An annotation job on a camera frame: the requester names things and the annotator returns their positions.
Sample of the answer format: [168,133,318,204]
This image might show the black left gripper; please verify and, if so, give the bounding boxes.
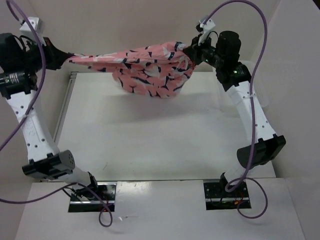
[20,36,69,73]

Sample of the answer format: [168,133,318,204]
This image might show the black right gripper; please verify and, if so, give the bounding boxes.
[183,32,224,69]

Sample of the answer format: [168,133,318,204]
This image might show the pink shark print shorts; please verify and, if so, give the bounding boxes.
[67,41,195,98]

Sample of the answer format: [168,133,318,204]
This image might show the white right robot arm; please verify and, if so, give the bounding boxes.
[183,31,286,197]

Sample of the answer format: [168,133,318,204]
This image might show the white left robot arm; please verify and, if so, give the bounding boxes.
[0,33,100,200]

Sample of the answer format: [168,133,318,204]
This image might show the white plastic basket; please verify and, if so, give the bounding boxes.
[217,60,269,117]

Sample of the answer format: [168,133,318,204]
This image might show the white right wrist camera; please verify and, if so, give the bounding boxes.
[196,16,216,46]

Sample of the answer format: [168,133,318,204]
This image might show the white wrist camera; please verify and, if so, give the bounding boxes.
[19,17,45,38]
[196,16,216,46]

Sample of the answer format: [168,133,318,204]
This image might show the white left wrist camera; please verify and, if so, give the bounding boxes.
[19,17,45,38]

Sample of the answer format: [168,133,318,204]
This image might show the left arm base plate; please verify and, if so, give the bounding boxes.
[67,182,117,213]

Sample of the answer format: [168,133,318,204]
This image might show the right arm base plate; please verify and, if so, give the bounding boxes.
[203,179,251,211]

